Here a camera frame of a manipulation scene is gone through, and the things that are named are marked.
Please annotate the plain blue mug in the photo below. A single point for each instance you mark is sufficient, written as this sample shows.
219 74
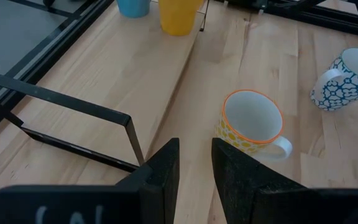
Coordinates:
134 7

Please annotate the yellow dotted mug orange rim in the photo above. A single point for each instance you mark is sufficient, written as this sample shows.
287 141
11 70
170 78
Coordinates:
250 118

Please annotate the wooden shelf black metal frame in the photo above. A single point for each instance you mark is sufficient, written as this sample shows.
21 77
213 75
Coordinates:
120 77

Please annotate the bright yellow mug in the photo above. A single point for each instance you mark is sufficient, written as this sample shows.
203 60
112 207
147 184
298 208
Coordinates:
179 15

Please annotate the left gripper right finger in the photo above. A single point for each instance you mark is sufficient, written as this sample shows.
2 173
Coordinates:
253 193

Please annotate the black aluminium rig frame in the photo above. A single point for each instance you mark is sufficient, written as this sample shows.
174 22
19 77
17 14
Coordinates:
337 20

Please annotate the blue patterned white mug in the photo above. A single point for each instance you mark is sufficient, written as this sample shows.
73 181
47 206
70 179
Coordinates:
346 84

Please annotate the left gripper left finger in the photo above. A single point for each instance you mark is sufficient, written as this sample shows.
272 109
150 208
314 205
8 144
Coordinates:
154 186

